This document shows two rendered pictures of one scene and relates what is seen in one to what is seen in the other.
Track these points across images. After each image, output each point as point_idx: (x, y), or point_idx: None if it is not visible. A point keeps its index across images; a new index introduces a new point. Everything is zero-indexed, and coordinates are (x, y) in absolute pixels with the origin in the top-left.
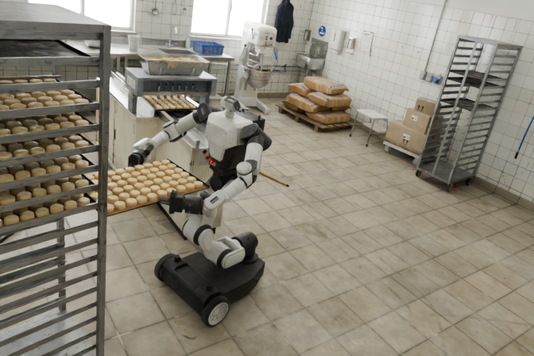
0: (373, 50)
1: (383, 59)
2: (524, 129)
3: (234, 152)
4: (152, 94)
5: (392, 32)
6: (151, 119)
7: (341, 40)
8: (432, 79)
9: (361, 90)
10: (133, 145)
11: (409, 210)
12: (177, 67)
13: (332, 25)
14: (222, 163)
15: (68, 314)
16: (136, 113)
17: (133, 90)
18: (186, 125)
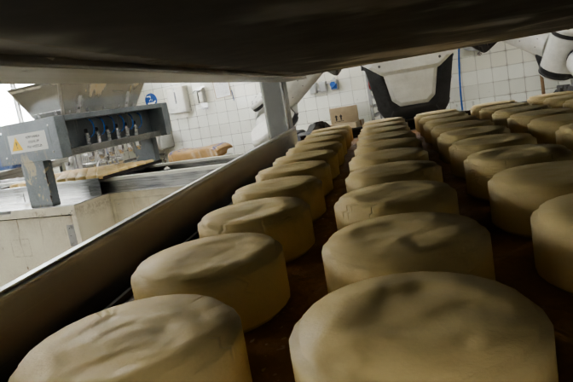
0: (235, 90)
1: (253, 95)
2: (453, 89)
3: (451, 68)
4: (83, 150)
5: None
6: (99, 201)
7: (186, 98)
8: (327, 87)
9: (241, 144)
10: (255, 139)
11: None
12: (104, 90)
13: (163, 87)
14: (438, 100)
15: None
16: (60, 203)
17: (44, 152)
18: (302, 84)
